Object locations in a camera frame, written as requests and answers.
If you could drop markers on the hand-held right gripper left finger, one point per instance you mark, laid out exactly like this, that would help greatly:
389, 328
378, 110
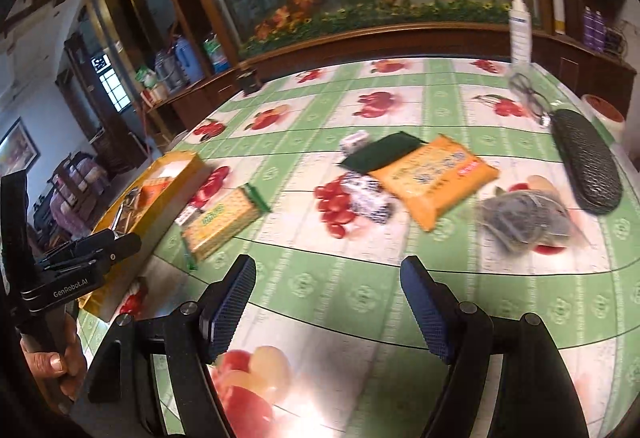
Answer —
230, 303

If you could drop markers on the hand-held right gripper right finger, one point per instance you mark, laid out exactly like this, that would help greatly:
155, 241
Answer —
427, 303

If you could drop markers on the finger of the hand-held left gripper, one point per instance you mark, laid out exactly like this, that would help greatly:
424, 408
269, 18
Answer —
122, 247
95, 240

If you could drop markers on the silver foil snack packet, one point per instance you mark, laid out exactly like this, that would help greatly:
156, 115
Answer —
127, 213

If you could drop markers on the yellow tray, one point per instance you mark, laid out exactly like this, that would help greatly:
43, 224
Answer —
170, 213

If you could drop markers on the orange cracker packet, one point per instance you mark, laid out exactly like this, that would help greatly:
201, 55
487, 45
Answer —
152, 193

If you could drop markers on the black-white candy packet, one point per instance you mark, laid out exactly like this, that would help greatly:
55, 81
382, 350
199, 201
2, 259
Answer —
376, 209
357, 185

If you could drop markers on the orange packet red corner label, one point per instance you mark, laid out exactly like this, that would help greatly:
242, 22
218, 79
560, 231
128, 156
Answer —
435, 178

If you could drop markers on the clear bag dark snacks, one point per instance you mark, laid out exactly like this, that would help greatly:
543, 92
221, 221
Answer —
522, 220

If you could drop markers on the dark green snack packet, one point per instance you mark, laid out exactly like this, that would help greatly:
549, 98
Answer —
382, 152

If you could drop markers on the person's left hand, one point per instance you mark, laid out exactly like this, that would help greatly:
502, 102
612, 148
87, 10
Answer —
50, 363

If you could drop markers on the wooden chair with cloth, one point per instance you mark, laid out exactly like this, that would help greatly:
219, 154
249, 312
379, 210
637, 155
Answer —
75, 178

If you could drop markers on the green fruit-print tablecloth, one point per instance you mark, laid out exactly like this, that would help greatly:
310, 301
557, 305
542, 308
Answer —
350, 278

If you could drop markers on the orange box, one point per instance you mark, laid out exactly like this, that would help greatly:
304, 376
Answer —
159, 92

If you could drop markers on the blue thermos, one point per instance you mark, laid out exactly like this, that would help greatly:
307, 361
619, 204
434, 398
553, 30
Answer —
186, 61

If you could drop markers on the dark glass bottle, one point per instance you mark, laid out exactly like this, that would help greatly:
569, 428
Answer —
248, 79

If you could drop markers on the black glasses case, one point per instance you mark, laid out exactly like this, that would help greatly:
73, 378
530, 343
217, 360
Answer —
586, 163

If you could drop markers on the blue green plastic bag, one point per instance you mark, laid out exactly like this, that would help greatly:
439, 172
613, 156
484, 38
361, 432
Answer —
217, 53

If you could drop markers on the eyeglasses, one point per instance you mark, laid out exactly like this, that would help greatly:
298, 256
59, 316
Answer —
530, 96

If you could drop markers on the white red-rimmed pot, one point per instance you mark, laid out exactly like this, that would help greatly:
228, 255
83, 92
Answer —
602, 111

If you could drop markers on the wooden cabinet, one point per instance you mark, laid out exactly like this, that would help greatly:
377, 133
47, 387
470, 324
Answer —
400, 43

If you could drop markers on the white spray bottle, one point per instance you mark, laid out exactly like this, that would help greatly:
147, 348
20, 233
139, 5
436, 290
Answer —
520, 31

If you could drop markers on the purple bottle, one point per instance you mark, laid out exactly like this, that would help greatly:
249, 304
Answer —
599, 31
588, 28

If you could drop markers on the framed wall painting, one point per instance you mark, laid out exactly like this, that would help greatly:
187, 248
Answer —
17, 151

